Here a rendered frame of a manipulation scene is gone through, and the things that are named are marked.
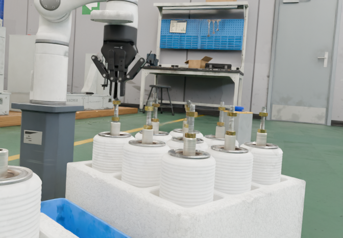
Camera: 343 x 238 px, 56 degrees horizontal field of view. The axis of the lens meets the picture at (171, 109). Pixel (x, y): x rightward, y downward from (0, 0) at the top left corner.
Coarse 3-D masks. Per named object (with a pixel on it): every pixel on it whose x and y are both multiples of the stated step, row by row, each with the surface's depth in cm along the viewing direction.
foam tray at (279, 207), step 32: (96, 192) 65; (128, 192) 57; (256, 192) 61; (288, 192) 68; (128, 224) 57; (160, 224) 51; (192, 224) 48; (224, 224) 53; (256, 224) 60; (288, 224) 69
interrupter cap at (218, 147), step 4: (212, 148) 64; (216, 148) 64; (220, 148) 66; (236, 148) 66; (240, 148) 66; (244, 148) 66; (224, 152) 62; (228, 152) 61; (232, 152) 61; (236, 152) 61; (240, 152) 62; (244, 152) 62
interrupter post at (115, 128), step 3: (111, 123) 73; (114, 123) 73; (117, 123) 73; (111, 126) 73; (114, 126) 73; (117, 126) 73; (111, 129) 73; (114, 129) 73; (117, 129) 73; (111, 132) 73; (114, 132) 73; (117, 132) 73; (114, 135) 73; (117, 135) 74
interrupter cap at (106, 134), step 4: (100, 132) 75; (104, 132) 76; (108, 132) 76; (120, 132) 78; (124, 132) 77; (104, 136) 71; (108, 136) 71; (112, 136) 70; (116, 136) 71; (120, 136) 71; (124, 136) 72; (128, 136) 73
